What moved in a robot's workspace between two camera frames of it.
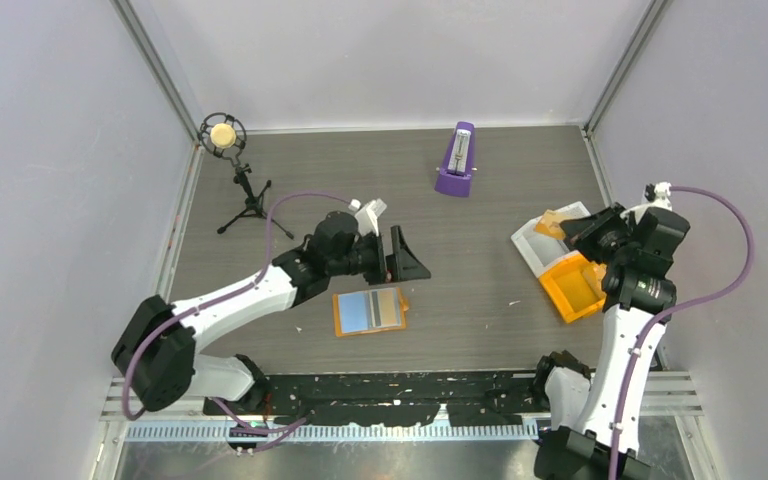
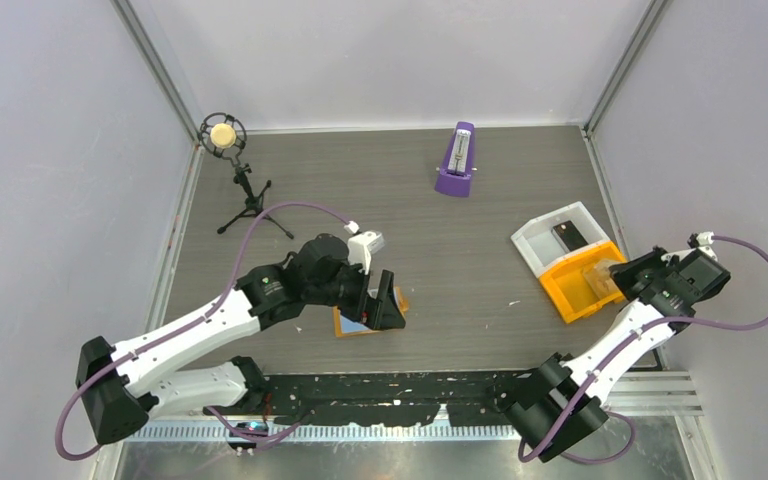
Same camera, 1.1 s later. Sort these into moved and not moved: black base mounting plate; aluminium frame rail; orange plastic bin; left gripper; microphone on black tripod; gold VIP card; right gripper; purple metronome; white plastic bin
Moved: gold VIP card; right gripper; left gripper
Not moved: purple metronome; aluminium frame rail; black base mounting plate; microphone on black tripod; white plastic bin; orange plastic bin
